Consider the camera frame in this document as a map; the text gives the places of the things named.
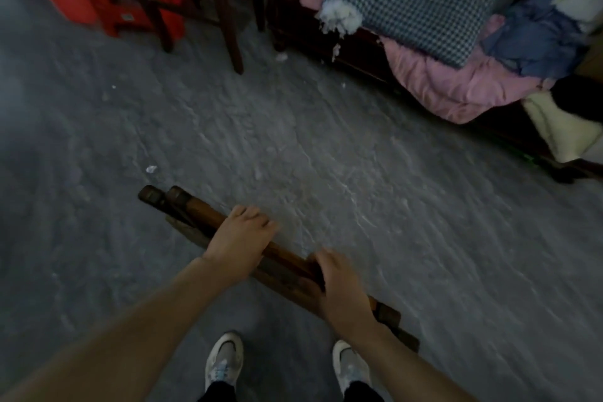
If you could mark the pink quilt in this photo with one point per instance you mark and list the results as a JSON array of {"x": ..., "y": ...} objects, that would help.
[{"x": 447, "y": 86}]

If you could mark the person's right forearm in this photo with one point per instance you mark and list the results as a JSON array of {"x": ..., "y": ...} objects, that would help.
[{"x": 414, "y": 373}]

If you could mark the black garment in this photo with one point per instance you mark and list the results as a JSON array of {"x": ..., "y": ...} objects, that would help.
[{"x": 579, "y": 98}]

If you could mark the person's white shoe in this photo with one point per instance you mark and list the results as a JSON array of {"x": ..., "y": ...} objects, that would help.
[
  {"x": 225, "y": 359},
  {"x": 351, "y": 366}
]

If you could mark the person's right white shoe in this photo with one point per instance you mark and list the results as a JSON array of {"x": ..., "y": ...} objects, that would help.
[{"x": 351, "y": 366}]

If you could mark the person's left white shoe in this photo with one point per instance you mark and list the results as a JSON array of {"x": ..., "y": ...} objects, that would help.
[{"x": 225, "y": 359}]

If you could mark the cream blanket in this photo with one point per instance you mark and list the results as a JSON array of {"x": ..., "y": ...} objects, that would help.
[{"x": 560, "y": 128}]

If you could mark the person's left forearm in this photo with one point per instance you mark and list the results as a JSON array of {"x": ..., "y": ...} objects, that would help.
[{"x": 118, "y": 345}]

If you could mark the person's right hand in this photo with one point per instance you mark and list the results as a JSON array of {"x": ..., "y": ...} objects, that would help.
[{"x": 346, "y": 298}]

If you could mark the person's left hand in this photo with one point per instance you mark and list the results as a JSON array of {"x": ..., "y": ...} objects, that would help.
[{"x": 240, "y": 241}]

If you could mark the person's black trousers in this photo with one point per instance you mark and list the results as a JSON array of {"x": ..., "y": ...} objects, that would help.
[{"x": 219, "y": 394}]

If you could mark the dark wooden bench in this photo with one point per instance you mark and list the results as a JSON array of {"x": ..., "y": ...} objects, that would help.
[{"x": 358, "y": 58}]

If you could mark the blue cloth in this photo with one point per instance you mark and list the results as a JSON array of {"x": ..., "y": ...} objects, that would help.
[{"x": 532, "y": 39}]

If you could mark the wooden folding table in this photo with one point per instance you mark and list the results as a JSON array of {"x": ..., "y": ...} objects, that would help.
[{"x": 188, "y": 211}]

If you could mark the white paper scrap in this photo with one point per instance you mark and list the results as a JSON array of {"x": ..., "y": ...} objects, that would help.
[{"x": 151, "y": 169}]

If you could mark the large dark wooden armchair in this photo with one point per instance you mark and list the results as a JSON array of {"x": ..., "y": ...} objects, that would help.
[{"x": 226, "y": 15}]

